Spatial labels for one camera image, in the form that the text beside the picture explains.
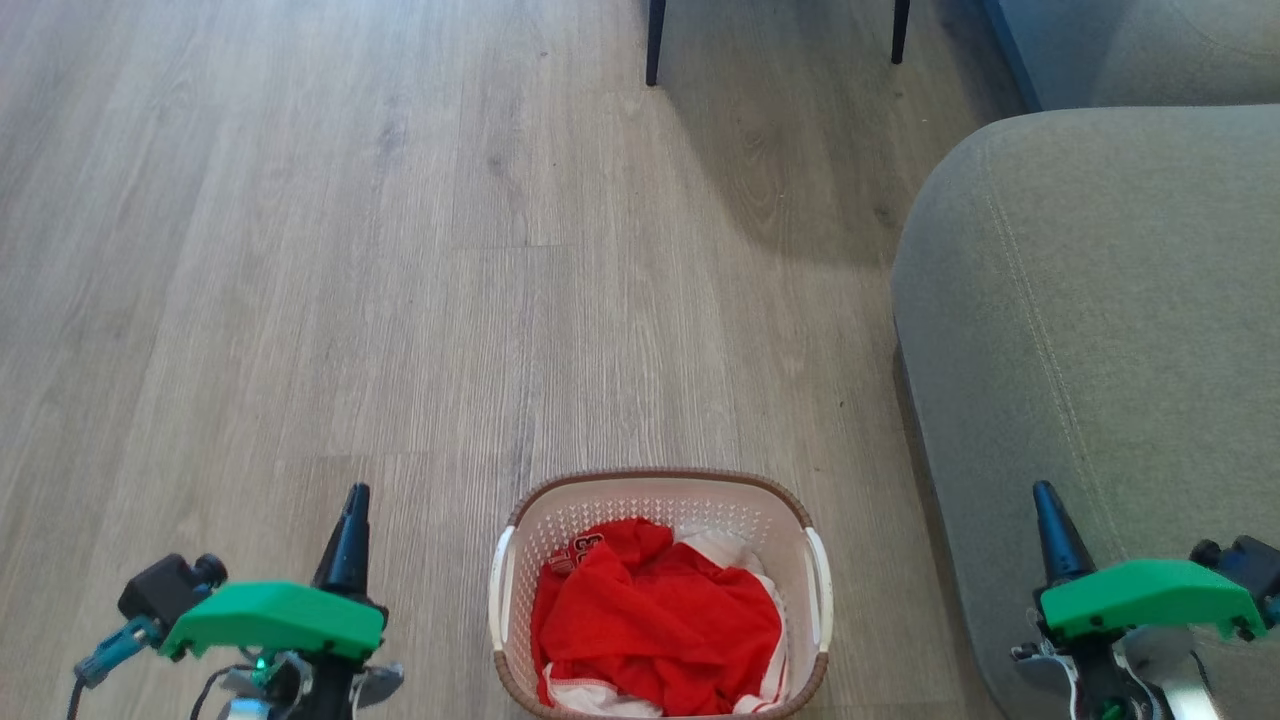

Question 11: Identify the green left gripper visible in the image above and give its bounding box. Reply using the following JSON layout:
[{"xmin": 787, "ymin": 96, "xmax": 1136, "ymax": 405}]
[{"xmin": 157, "ymin": 483, "xmax": 388, "ymax": 663}]

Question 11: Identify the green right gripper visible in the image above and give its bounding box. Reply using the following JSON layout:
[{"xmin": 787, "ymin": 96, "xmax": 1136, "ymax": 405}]
[{"xmin": 1032, "ymin": 480, "xmax": 1270, "ymax": 642}]

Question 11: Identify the white brown-rimmed laundry basket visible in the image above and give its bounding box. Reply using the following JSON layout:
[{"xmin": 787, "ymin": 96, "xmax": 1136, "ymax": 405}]
[{"xmin": 488, "ymin": 468, "xmax": 834, "ymax": 720}]

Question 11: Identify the red jersey garment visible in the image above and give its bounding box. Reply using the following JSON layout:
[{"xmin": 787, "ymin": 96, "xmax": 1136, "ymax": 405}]
[{"xmin": 530, "ymin": 517, "xmax": 784, "ymax": 717}]

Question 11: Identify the teal left camera cable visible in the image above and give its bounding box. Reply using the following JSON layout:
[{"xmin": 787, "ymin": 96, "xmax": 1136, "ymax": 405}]
[{"xmin": 66, "ymin": 614, "xmax": 163, "ymax": 720}]

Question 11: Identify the grey blue upholstered furniture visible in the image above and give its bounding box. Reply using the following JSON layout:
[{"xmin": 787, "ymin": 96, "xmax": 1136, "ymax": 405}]
[{"xmin": 983, "ymin": 0, "xmax": 1280, "ymax": 112}]

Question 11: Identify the grey fabric sofa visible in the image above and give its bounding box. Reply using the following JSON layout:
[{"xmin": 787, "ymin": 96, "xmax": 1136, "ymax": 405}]
[{"xmin": 890, "ymin": 105, "xmax": 1280, "ymax": 720}]

